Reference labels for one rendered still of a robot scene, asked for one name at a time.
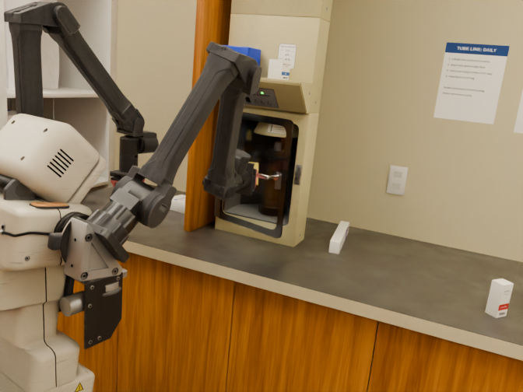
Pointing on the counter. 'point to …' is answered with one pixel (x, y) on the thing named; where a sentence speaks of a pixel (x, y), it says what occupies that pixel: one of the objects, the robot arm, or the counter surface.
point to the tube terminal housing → (275, 31)
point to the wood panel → (191, 213)
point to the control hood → (289, 94)
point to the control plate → (263, 98)
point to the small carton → (279, 69)
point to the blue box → (247, 52)
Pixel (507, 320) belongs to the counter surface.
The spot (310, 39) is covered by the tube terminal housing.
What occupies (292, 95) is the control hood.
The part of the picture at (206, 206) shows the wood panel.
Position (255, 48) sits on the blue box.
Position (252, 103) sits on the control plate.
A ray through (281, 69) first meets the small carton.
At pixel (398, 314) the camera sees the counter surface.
